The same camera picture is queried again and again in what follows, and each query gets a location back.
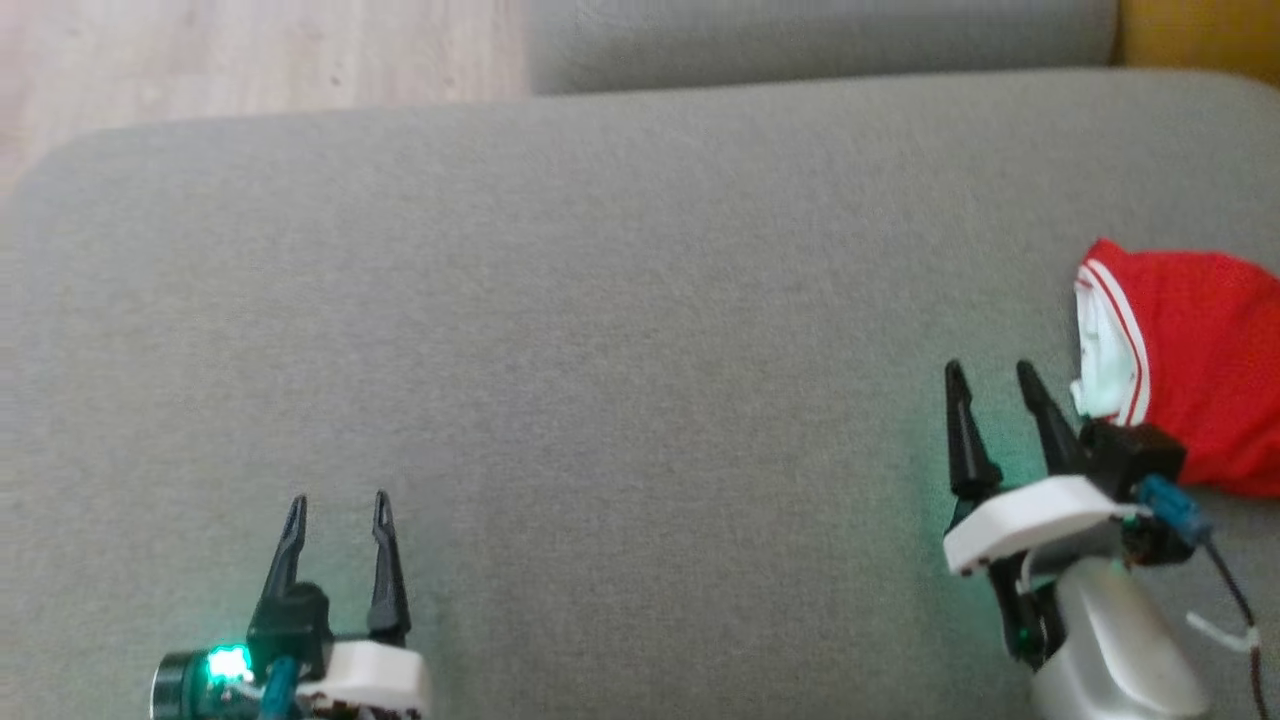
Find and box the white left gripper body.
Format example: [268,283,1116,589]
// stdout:
[150,640,433,720]

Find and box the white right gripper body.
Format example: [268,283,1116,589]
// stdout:
[943,475,1143,669]

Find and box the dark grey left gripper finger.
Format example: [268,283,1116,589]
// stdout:
[366,489,413,646]
[260,494,309,605]

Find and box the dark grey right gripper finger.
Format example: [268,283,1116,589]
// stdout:
[943,360,1005,503]
[1015,360,1093,479]

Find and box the red white-striped garment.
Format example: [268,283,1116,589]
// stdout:
[1070,237,1280,500]

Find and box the large grey sofa seat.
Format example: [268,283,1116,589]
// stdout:
[0,67,1280,720]

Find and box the yellow sofa back cushion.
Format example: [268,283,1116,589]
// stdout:
[1114,0,1280,89]

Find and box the blue right camera connector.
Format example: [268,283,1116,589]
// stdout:
[1138,474,1214,547]

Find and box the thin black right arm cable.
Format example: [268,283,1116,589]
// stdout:
[1198,538,1266,720]

